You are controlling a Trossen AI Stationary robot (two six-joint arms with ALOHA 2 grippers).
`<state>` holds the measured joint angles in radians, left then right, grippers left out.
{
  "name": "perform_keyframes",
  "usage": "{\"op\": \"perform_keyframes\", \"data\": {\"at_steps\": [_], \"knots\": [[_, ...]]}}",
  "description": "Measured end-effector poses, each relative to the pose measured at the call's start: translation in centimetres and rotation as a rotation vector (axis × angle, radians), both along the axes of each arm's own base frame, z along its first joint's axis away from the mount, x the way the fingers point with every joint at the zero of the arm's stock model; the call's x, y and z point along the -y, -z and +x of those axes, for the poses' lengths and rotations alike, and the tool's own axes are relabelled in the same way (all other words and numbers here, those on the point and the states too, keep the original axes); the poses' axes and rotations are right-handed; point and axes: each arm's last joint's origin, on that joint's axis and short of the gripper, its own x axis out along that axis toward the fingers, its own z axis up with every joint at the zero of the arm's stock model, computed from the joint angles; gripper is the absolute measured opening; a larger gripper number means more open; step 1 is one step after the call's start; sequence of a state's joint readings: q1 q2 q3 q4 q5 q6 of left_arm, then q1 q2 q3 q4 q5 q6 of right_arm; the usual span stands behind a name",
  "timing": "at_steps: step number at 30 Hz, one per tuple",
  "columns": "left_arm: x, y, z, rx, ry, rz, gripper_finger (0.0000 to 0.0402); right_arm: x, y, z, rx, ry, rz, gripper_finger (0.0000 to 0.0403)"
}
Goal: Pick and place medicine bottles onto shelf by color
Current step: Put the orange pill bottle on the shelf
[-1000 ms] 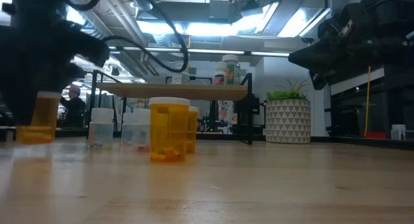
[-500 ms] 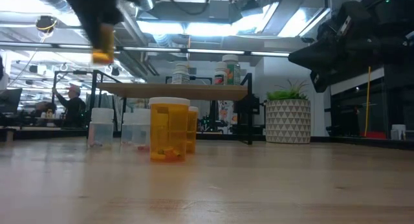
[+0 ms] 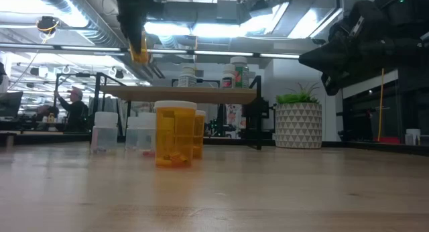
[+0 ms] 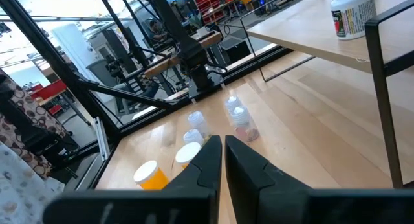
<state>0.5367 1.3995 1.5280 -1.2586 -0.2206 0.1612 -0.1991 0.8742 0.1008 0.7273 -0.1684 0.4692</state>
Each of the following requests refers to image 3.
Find small white bottle red label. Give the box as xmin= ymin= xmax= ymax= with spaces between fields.
xmin=221 ymin=63 xmax=237 ymax=89

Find colourful poster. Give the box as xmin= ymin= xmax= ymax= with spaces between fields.
xmin=226 ymin=103 xmax=248 ymax=139

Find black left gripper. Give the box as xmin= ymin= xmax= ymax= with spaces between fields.
xmin=115 ymin=0 xmax=158 ymax=54

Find wooden shelf black metal legs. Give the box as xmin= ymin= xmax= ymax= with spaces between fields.
xmin=95 ymin=72 xmax=263 ymax=151

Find large green label bottle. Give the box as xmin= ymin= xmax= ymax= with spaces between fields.
xmin=230 ymin=56 xmax=250 ymax=89

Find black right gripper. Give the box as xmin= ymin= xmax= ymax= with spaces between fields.
xmin=298 ymin=0 xmax=429 ymax=97

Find black aluminium table frame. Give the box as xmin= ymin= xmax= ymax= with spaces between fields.
xmin=0 ymin=131 xmax=429 ymax=156

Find person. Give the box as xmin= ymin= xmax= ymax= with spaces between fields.
xmin=33 ymin=104 xmax=60 ymax=131
xmin=53 ymin=86 xmax=90 ymax=133

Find small clear plastic bottle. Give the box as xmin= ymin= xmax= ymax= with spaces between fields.
xmin=90 ymin=111 xmax=119 ymax=155
xmin=138 ymin=111 xmax=157 ymax=158

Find long ceiling light bar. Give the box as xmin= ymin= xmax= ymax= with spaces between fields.
xmin=0 ymin=42 xmax=302 ymax=60

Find yellow power cable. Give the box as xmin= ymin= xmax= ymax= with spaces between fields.
xmin=377 ymin=68 xmax=385 ymax=142

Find dark computer monitor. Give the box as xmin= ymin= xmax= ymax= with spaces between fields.
xmin=0 ymin=91 xmax=23 ymax=119

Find black dome ceiling fixture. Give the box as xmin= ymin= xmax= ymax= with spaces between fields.
xmin=36 ymin=15 xmax=61 ymax=35

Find flat red object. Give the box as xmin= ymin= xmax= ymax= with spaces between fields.
xmin=373 ymin=135 xmax=402 ymax=144

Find orange pill bottle white cap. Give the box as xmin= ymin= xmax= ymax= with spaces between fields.
xmin=154 ymin=100 xmax=198 ymax=169
xmin=128 ymin=30 xmax=151 ymax=65
xmin=193 ymin=110 xmax=206 ymax=160

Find succulent in white patterned pot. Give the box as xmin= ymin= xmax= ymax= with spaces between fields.
xmin=274 ymin=82 xmax=323 ymax=150

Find clear bottle white cap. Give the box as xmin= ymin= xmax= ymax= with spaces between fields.
xmin=177 ymin=64 xmax=198 ymax=89

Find black handle frame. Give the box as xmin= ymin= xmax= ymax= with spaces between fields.
xmin=171 ymin=78 xmax=221 ymax=88

